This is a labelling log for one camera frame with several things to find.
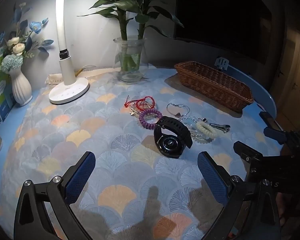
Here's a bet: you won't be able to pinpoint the brown wicker basket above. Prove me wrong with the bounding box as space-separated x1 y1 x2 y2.
174 61 254 113

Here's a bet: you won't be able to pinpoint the green bamboo plant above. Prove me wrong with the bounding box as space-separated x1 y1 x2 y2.
70 0 192 72

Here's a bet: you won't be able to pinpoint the silver charm bracelet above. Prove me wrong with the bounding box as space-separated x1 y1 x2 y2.
166 103 191 117

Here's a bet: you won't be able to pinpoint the green booklet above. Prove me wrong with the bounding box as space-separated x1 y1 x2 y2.
0 49 17 124

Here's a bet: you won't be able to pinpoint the clear glass vase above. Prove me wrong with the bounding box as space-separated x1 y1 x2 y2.
113 36 149 82

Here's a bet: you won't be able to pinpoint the clear bead bracelet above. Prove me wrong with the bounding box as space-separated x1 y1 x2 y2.
190 130 212 144

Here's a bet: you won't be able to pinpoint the black monitor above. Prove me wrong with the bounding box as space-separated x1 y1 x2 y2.
174 0 273 65

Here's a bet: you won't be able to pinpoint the purple spiral hair tie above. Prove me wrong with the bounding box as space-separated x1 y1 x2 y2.
139 109 163 130

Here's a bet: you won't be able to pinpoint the white desk lamp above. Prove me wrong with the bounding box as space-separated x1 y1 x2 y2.
29 0 90 105

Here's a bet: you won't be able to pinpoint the crystal bead bracelet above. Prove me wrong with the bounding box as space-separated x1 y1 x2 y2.
180 115 203 130

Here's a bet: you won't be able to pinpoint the white ribbed vase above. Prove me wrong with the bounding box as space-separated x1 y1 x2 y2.
9 66 33 106

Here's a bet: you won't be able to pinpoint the cream spiral hair tie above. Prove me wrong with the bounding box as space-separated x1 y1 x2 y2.
195 121 220 138

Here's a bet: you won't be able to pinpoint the black smartwatch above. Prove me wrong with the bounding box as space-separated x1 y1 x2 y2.
154 116 193 158

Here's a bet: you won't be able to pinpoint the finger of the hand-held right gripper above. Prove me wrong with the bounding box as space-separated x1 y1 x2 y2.
259 111 290 145
233 141 264 165

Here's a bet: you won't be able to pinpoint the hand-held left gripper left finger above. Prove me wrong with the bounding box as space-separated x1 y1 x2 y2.
14 151 97 240

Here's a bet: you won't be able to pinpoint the blue and cream artificial flowers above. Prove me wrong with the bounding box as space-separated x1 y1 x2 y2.
0 2 54 73

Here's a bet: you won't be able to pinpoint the cream lace cloth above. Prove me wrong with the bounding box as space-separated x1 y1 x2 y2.
45 66 122 87

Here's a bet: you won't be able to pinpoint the red string bracelet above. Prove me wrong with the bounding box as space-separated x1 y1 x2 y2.
125 95 157 113

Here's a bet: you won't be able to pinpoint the metal hair clip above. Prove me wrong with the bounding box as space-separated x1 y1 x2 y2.
209 123 231 133

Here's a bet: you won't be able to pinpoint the fan-patterned tablecloth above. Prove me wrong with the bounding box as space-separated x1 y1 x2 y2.
0 66 285 240

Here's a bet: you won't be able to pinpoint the gold charm bracelet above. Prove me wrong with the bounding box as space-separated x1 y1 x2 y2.
129 104 163 122

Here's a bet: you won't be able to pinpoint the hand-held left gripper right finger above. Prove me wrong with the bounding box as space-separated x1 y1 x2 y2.
197 151 282 240

